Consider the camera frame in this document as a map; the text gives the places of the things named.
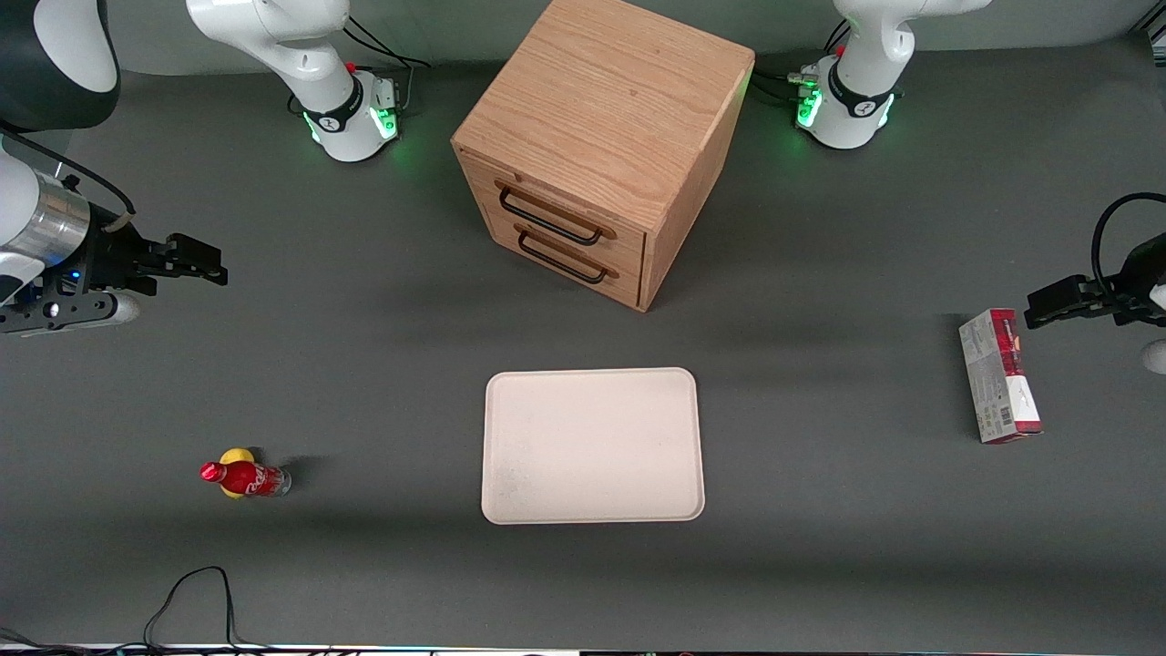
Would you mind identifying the cream rectangular tray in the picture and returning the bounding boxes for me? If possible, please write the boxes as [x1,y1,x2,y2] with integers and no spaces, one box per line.
[481,367,707,527]

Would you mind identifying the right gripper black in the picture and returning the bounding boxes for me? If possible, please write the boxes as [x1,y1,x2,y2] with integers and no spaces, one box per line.
[56,221,230,302]

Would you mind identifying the black arm base cable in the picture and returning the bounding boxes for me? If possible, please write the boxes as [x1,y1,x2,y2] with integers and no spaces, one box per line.
[342,13,434,112]
[754,16,855,103]

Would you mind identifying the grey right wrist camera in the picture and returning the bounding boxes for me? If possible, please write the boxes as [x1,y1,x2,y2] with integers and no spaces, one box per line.
[0,290,141,336]

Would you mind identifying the black right arm base cable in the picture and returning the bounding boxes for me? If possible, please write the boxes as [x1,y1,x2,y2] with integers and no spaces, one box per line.
[342,13,434,112]

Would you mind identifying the wooden two-drawer cabinet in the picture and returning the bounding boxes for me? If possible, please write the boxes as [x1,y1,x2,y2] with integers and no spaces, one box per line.
[451,0,757,313]

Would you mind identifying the black wire drawer handle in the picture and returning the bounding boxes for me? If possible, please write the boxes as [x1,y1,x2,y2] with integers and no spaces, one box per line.
[496,181,618,247]
[516,225,619,285]

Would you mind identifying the red coke bottle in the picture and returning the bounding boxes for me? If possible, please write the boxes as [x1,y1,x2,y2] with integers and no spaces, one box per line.
[199,460,293,499]

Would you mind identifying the black left arm base cable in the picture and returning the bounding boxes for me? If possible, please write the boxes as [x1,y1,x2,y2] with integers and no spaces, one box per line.
[754,16,855,103]

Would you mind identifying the black looped table cable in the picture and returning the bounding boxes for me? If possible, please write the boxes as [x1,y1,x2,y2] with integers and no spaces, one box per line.
[0,565,365,656]

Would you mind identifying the red and grey carton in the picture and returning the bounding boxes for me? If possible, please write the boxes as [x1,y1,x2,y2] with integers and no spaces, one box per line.
[958,308,1044,446]

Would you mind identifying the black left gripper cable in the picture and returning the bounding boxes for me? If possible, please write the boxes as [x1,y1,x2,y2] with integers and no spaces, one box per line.
[1090,191,1166,294]

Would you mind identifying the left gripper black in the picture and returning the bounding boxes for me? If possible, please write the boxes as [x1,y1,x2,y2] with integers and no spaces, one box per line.
[1025,231,1166,330]

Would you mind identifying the yellow round fruit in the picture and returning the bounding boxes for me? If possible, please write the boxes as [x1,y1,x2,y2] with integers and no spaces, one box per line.
[220,446,257,500]

